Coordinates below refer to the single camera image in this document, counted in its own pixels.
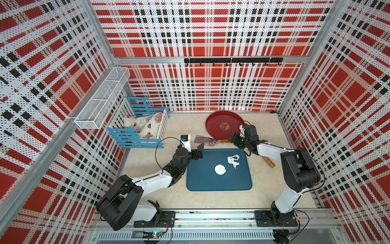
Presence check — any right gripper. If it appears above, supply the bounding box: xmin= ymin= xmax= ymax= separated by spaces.
xmin=227 ymin=131 xmax=250 ymax=149

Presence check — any knife with wooden handle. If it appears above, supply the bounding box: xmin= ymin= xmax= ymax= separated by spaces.
xmin=194 ymin=135 xmax=230 ymax=147

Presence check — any white dough lump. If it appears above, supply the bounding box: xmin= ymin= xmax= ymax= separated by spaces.
xmin=227 ymin=154 xmax=240 ymax=169

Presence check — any teal plastic tray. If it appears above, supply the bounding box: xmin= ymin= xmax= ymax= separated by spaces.
xmin=186 ymin=148 xmax=252 ymax=192

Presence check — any round white dough wrapper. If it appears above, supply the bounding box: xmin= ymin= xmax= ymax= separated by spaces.
xmin=214 ymin=164 xmax=226 ymax=175

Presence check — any wooden rolling pin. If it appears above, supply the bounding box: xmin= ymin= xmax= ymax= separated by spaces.
xmin=262 ymin=156 xmax=275 ymax=168

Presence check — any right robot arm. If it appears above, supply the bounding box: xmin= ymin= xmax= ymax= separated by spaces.
xmin=228 ymin=124 xmax=321 ymax=216

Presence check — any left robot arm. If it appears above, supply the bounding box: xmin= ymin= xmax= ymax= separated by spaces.
xmin=96 ymin=142 xmax=204 ymax=231

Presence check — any red round plate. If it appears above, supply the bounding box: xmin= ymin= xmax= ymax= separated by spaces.
xmin=205 ymin=111 xmax=243 ymax=140

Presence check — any doll in patterned cloth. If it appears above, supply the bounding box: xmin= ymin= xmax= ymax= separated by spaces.
xmin=124 ymin=112 xmax=163 ymax=139

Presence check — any blue white toy crib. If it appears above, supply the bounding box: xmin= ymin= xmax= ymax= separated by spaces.
xmin=107 ymin=97 xmax=170 ymax=148

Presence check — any small green circuit board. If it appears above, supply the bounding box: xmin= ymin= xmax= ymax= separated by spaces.
xmin=143 ymin=231 xmax=165 ymax=239

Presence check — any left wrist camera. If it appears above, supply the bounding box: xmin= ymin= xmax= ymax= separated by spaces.
xmin=180 ymin=135 xmax=192 ymax=152

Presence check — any black hook rail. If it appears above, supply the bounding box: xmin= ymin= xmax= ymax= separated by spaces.
xmin=184 ymin=58 xmax=283 ymax=65

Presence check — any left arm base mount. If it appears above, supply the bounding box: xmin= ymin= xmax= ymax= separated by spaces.
xmin=133 ymin=210 xmax=176 ymax=228

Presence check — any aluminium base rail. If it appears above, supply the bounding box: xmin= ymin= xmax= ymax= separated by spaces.
xmin=86 ymin=208 xmax=348 ymax=244

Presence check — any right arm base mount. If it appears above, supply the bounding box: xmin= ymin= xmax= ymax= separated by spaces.
xmin=255 ymin=209 xmax=298 ymax=227

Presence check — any white wire mesh basket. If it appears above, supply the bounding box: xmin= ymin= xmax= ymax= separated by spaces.
xmin=75 ymin=67 xmax=130 ymax=130

